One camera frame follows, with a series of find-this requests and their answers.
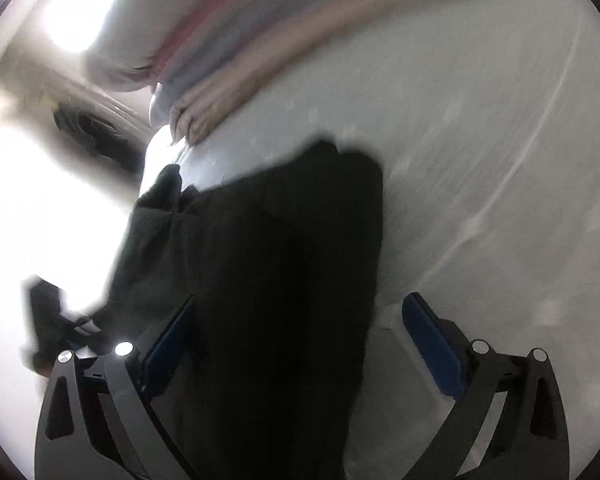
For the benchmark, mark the black pants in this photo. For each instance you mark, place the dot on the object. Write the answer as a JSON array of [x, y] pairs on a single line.
[[260, 260]]

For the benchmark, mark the pile of folded clothes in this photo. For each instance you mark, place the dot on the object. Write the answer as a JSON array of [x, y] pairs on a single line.
[[200, 70]]

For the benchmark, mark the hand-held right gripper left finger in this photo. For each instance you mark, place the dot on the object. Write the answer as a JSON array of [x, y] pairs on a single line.
[[172, 347]]

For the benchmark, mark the black lace garment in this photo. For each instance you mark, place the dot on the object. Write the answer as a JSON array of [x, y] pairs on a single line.
[[92, 130]]

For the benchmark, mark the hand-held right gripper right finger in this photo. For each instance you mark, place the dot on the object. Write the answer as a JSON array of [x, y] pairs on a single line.
[[435, 347]]

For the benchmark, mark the white tasselled bed cover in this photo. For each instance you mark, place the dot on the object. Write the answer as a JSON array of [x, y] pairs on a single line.
[[480, 160]]

